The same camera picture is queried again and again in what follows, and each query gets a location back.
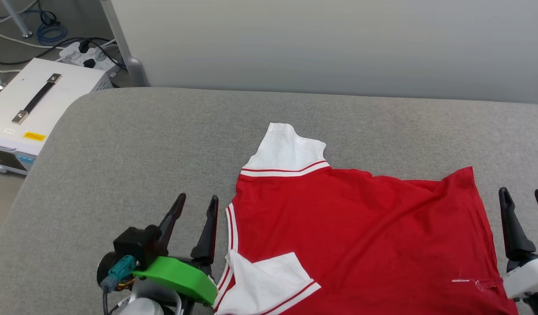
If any red and white shirt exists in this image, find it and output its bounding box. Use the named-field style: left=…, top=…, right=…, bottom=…
left=213, top=122, right=519, bottom=315

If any slanted grey table leg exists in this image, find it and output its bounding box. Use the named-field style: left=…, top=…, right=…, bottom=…
left=0, top=0, right=33, bottom=38

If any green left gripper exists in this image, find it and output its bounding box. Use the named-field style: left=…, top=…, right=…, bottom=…
left=133, top=193, right=219, bottom=306

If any white floor cable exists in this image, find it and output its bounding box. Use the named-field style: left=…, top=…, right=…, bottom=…
left=0, top=28, right=62, bottom=49

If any teal cable connector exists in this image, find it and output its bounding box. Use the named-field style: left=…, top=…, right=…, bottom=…
left=101, top=256, right=136, bottom=292

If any black strap handle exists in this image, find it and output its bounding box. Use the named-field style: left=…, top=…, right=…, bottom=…
left=12, top=73, right=62, bottom=125

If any white equipment box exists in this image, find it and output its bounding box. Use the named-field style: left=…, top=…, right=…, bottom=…
left=0, top=58, right=114, bottom=175

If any large white power strip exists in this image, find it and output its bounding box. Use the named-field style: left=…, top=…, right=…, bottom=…
left=59, top=41, right=117, bottom=71

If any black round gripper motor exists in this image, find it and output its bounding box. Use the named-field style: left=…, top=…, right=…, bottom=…
left=97, top=252, right=117, bottom=286

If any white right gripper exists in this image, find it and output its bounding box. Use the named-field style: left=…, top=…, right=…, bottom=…
left=498, top=187, right=538, bottom=301

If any blue coiled cable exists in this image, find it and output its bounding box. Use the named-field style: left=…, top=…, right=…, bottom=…
left=36, top=22, right=68, bottom=45

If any black floor cable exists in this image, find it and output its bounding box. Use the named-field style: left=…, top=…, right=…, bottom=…
left=0, top=37, right=121, bottom=67

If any white partition panel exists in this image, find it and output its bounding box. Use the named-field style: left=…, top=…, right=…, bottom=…
left=111, top=0, right=538, bottom=105

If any grey partition post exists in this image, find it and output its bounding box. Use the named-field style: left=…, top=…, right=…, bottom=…
left=101, top=0, right=149, bottom=87

